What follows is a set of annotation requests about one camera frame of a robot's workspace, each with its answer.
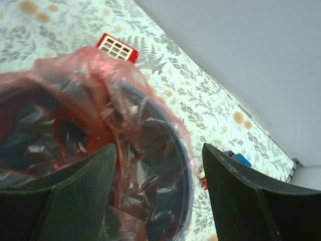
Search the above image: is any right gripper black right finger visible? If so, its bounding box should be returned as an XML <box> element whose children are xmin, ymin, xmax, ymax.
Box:
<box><xmin>202</xmin><ymin>143</ymin><xmax>321</xmax><ymax>241</ymax></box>

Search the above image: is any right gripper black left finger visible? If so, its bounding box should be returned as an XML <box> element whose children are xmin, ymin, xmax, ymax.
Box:
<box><xmin>1</xmin><ymin>144</ymin><xmax>116</xmax><ymax>240</ymax></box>

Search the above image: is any teal plastic trash bin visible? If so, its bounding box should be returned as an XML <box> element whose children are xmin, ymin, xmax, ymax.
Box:
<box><xmin>105</xmin><ymin>81</ymin><xmax>195</xmax><ymax>240</ymax></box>

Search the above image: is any red plastic trash bag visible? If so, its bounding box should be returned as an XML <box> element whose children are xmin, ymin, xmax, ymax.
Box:
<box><xmin>0</xmin><ymin>46</ymin><xmax>196</xmax><ymax>241</ymax></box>

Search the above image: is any colourful toy block car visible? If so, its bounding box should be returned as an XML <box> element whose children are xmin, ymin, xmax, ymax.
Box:
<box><xmin>197</xmin><ymin>145</ymin><xmax>251</xmax><ymax>194</ymax></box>

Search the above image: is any red white window toy block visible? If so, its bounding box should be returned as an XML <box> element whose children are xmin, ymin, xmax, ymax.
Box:
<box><xmin>96</xmin><ymin>33</ymin><xmax>138</xmax><ymax>63</ymax></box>

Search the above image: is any floral patterned table mat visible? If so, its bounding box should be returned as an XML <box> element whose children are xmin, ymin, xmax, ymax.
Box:
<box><xmin>1</xmin><ymin>1</ymin><xmax>293</xmax><ymax>240</ymax></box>

